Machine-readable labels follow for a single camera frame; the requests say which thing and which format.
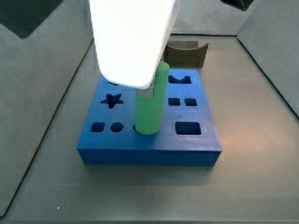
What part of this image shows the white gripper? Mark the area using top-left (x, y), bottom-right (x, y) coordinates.
top-left (88, 0), bottom-right (177, 99)

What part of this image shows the green oval peg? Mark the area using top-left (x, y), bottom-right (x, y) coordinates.
top-left (134, 61), bottom-right (169, 135)

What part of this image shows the dark grey curved holder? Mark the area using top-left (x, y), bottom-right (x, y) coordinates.
top-left (162, 41), bottom-right (209, 68)

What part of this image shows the blue shape-sorter block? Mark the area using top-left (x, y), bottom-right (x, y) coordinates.
top-left (77, 69), bottom-right (221, 166)

